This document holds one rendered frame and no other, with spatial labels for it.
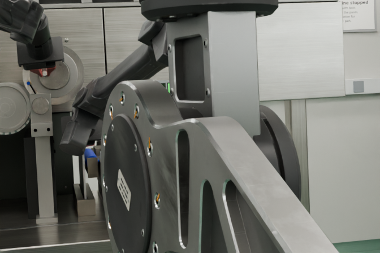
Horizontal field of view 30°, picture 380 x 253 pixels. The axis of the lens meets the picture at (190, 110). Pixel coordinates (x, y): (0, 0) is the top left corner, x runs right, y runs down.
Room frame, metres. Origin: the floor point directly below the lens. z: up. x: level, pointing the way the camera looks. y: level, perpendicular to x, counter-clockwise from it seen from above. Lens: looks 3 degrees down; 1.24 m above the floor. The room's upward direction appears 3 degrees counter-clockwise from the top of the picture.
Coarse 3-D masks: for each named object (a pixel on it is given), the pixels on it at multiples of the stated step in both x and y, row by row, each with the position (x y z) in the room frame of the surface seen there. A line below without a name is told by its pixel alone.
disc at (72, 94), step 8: (64, 48) 1.73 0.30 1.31; (72, 56) 1.73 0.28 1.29; (80, 64) 1.74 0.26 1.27; (24, 72) 1.71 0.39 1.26; (80, 72) 1.74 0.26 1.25; (24, 80) 1.71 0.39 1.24; (80, 80) 1.74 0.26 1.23; (80, 88) 1.74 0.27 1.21; (64, 96) 1.73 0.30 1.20; (72, 96) 1.73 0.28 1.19
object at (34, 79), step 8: (64, 56) 1.72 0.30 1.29; (72, 64) 1.73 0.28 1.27; (32, 72) 1.71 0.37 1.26; (72, 72) 1.72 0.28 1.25; (32, 80) 1.71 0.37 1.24; (72, 80) 1.72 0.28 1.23; (40, 88) 1.71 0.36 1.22; (64, 88) 1.72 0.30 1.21; (72, 88) 1.72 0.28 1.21; (56, 96) 1.72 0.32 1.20
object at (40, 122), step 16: (32, 96) 1.68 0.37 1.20; (48, 96) 1.69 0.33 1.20; (32, 112) 1.68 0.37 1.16; (48, 112) 1.69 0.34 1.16; (32, 128) 1.65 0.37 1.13; (48, 128) 1.65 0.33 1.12; (48, 144) 1.68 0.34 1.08; (48, 160) 1.67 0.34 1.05; (48, 176) 1.67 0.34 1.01; (48, 192) 1.67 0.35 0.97; (48, 208) 1.67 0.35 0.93
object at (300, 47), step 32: (0, 32) 2.02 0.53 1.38; (64, 32) 2.05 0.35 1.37; (96, 32) 2.07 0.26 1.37; (128, 32) 2.09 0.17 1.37; (288, 32) 2.19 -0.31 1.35; (320, 32) 2.21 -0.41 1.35; (0, 64) 2.02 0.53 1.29; (96, 64) 2.07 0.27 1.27; (288, 64) 2.19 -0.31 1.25; (320, 64) 2.21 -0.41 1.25; (288, 96) 2.19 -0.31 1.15; (320, 96) 2.21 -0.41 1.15
